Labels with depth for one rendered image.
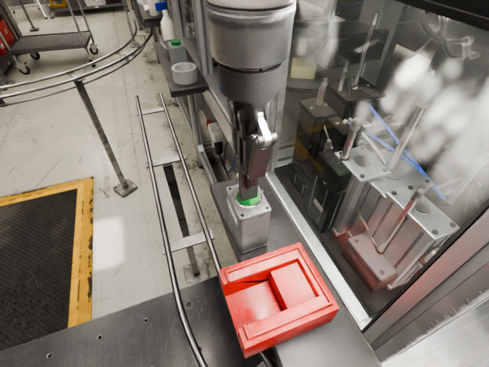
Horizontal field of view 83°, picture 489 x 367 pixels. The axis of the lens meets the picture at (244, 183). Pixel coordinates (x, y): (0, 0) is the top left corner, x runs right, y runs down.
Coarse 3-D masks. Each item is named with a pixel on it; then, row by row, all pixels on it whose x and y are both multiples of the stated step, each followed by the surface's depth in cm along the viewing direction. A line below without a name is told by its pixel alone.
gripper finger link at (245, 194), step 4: (244, 176) 44; (240, 180) 45; (244, 180) 44; (240, 184) 45; (244, 184) 45; (240, 188) 46; (244, 188) 46; (256, 188) 47; (240, 192) 47; (244, 192) 46; (248, 192) 47; (252, 192) 47; (256, 192) 47; (240, 196) 48; (244, 196) 47; (248, 196) 47; (252, 196) 48; (256, 196) 48
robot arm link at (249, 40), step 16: (208, 16) 27; (224, 16) 25; (240, 16) 25; (256, 16) 25; (272, 16) 25; (288, 16) 26; (224, 32) 26; (240, 32) 26; (256, 32) 26; (272, 32) 26; (288, 32) 27; (224, 48) 27; (240, 48) 27; (256, 48) 27; (272, 48) 27; (288, 48) 29; (224, 64) 29; (240, 64) 28; (256, 64) 28; (272, 64) 28
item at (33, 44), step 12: (72, 12) 290; (24, 36) 333; (36, 36) 334; (48, 36) 334; (60, 36) 334; (72, 36) 334; (84, 36) 334; (12, 48) 307; (24, 48) 307; (36, 48) 307; (48, 48) 306; (60, 48) 309; (72, 48) 312; (84, 48) 315; (96, 48) 358; (24, 72) 316
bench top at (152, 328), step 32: (192, 288) 73; (96, 320) 67; (128, 320) 67; (160, 320) 67; (192, 320) 67; (224, 320) 67; (0, 352) 62; (32, 352) 62; (64, 352) 62; (96, 352) 62; (128, 352) 62; (160, 352) 62; (192, 352) 62; (224, 352) 62
